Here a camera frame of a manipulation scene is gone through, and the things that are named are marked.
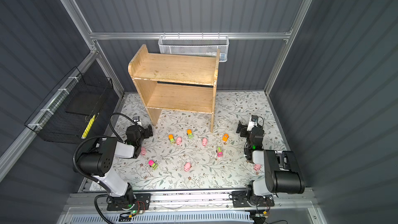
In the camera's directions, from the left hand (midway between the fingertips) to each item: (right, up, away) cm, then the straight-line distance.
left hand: (141, 126), depth 96 cm
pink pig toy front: (+30, -21, -13) cm, 39 cm away
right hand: (+67, +2, -6) cm, 67 cm away
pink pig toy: (+24, -8, -3) cm, 26 cm away
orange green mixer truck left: (+20, -8, -3) cm, 21 cm away
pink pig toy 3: (+68, -20, -14) cm, 73 cm away
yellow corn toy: (-13, +3, -28) cm, 31 cm away
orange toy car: (+53, -6, -3) cm, 53 cm away
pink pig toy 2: (+40, -9, -3) cm, 41 cm away
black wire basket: (-25, +8, -25) cm, 36 cm away
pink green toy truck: (+49, -14, -9) cm, 52 cm away
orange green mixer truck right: (+30, -4, 0) cm, 31 cm away
